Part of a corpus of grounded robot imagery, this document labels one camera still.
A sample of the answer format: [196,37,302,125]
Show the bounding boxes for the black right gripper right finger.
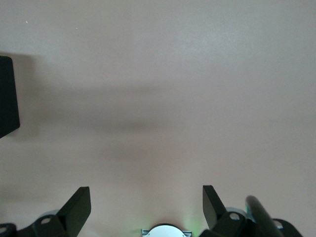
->
[199,185,302,237]

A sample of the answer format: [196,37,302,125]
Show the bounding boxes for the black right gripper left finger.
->
[0,187,91,237]

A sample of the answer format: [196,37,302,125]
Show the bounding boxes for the black plastic box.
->
[0,55,21,139]

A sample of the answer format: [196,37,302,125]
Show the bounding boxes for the brown table mat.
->
[0,0,316,237]

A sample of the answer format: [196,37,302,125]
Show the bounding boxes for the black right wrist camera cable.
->
[245,196,283,237]

